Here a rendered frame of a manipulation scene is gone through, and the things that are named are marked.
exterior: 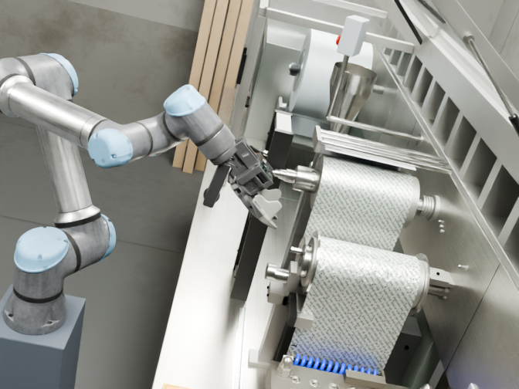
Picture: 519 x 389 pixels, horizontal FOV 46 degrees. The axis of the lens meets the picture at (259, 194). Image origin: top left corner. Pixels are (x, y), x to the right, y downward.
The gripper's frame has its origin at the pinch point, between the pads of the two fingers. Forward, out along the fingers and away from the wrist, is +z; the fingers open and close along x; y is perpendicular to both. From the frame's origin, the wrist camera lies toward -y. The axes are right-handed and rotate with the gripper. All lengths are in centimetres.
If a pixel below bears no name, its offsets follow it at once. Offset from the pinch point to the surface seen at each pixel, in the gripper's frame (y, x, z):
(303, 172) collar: 7.7, 21.5, 3.2
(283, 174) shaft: 3.1, 22.1, 1.0
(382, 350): 3.5, -8.0, 40.1
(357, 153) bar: 21.7, 22.3, 7.2
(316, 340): -7.5, -8.0, 28.6
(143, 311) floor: -122, 120, 60
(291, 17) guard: 21, 94, -17
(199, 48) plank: -61, 295, -2
